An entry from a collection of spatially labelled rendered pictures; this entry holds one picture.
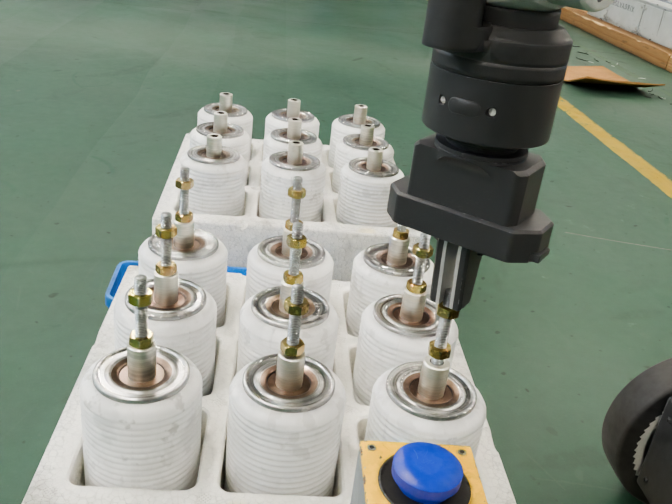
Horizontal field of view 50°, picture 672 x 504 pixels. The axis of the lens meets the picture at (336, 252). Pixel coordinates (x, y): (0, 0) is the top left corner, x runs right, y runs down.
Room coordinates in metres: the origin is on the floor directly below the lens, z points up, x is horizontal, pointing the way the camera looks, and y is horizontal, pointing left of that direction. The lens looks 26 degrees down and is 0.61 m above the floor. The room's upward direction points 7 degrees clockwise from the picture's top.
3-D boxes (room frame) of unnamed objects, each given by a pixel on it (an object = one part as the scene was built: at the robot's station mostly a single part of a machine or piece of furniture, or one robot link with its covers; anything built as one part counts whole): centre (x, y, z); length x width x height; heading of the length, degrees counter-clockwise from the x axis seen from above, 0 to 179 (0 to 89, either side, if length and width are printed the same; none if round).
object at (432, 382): (0.49, -0.09, 0.26); 0.02 x 0.02 x 0.03
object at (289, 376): (0.48, 0.03, 0.26); 0.02 x 0.02 x 0.03
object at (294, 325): (0.48, 0.03, 0.30); 0.01 x 0.01 x 0.08
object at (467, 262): (0.49, -0.10, 0.37); 0.03 x 0.02 x 0.06; 149
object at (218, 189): (1.00, 0.19, 0.16); 0.10 x 0.10 x 0.18
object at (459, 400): (0.49, -0.09, 0.25); 0.08 x 0.08 x 0.01
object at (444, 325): (0.49, -0.09, 0.31); 0.01 x 0.01 x 0.08
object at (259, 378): (0.48, 0.03, 0.25); 0.08 x 0.08 x 0.01
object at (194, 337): (0.59, 0.15, 0.16); 0.10 x 0.10 x 0.18
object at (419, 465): (0.32, -0.07, 0.32); 0.04 x 0.04 x 0.02
